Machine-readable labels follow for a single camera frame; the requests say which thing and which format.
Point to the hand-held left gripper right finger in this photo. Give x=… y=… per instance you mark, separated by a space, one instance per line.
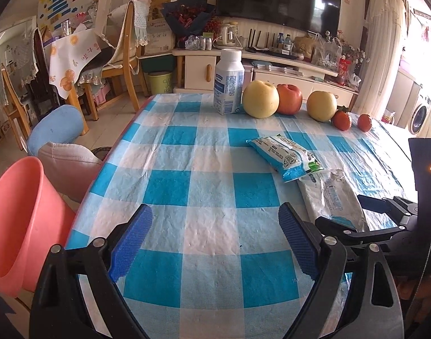
x=298 y=242

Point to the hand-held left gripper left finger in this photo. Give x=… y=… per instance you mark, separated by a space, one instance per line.
x=130 y=243

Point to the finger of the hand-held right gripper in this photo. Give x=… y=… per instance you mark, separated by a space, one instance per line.
x=376 y=204
x=371 y=236

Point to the white pouch with blue print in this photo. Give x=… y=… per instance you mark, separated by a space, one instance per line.
x=330 y=197

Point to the pink plastic bin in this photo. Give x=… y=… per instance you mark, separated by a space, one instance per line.
x=21 y=226

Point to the person's right hand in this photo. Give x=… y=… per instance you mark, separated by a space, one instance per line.
x=429 y=291

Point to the blue green milk pouch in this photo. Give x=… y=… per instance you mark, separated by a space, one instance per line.
x=282 y=157

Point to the washing machine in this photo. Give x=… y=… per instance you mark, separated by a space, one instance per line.
x=420 y=114

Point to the blue white checked tablecloth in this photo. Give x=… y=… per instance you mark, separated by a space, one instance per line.
x=201 y=183

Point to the round floor rug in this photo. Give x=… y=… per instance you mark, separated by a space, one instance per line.
x=101 y=154

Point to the pink padded stool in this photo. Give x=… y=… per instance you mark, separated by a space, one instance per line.
x=70 y=169

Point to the yellow apple right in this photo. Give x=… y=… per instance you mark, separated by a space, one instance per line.
x=321 y=106

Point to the yellow apple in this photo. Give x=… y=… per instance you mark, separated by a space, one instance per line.
x=321 y=106
x=260 y=99

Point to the red apple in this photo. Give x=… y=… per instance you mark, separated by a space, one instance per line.
x=290 y=99

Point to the red drink bottle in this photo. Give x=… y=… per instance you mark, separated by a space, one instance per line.
x=344 y=70

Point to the blue padded stool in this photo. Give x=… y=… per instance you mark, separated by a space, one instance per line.
x=56 y=127

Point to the white curtain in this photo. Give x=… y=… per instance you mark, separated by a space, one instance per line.
x=378 y=49

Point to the clear plastic bag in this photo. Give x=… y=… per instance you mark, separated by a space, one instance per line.
x=327 y=53

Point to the green plastic bin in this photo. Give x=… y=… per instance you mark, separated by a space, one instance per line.
x=160 y=83

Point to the large white milk bottle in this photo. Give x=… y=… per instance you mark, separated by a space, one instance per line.
x=228 y=84

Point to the brown paper bag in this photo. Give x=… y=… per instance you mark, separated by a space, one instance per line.
x=304 y=47

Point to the plain wooden chair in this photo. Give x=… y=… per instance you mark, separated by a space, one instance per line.
x=15 y=109

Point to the clear water bottle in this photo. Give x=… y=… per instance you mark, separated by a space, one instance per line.
x=281 y=42
x=288 y=43

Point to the cream television cabinet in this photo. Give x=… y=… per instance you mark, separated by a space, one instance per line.
x=196 y=70

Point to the wooden chair with lace cloth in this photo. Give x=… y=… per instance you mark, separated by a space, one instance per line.
x=129 y=56

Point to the white cloth with orange print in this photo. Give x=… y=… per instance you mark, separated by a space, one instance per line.
x=72 y=63

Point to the black router with antennas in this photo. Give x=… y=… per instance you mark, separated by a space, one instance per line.
x=257 y=46

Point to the cardboard box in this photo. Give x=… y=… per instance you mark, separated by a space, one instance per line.
x=159 y=37

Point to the cluster of small bottles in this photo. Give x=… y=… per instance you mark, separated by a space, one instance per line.
x=199 y=43

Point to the white electric kettle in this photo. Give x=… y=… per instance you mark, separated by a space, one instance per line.
x=228 y=37

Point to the black television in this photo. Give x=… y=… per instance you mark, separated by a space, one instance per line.
x=275 y=0

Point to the dark wrapped flower bouquet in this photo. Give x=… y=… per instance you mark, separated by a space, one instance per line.
x=187 y=16

